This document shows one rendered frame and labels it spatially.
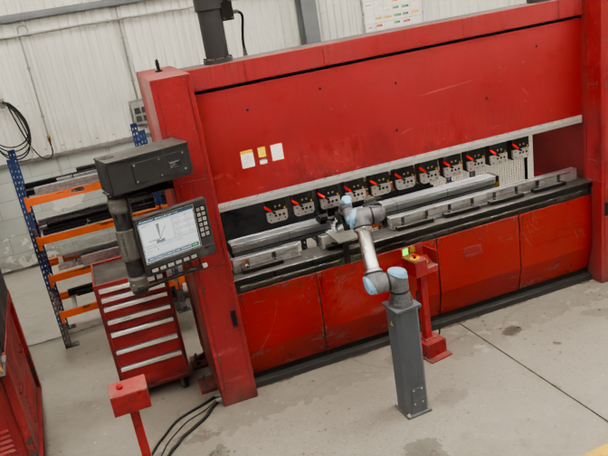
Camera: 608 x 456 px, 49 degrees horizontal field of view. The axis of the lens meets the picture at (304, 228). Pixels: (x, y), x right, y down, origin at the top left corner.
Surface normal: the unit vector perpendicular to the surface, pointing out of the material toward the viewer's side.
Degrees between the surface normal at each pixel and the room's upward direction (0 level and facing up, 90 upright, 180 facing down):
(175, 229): 90
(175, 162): 90
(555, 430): 0
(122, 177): 90
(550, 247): 90
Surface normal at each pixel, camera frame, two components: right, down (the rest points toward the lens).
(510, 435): -0.15, -0.93
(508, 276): 0.35, 0.48
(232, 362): 0.32, 0.28
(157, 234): 0.54, 0.21
